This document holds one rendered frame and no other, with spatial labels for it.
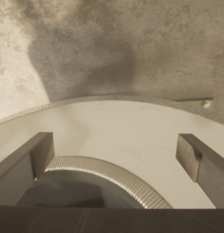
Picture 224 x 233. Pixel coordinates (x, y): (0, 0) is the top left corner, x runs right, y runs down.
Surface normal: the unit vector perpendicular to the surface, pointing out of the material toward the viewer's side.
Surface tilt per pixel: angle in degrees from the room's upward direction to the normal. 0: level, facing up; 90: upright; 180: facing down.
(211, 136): 90
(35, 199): 29
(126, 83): 0
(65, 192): 9
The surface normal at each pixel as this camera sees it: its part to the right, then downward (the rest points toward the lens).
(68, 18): -0.13, 0.61
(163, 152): -0.15, -0.79
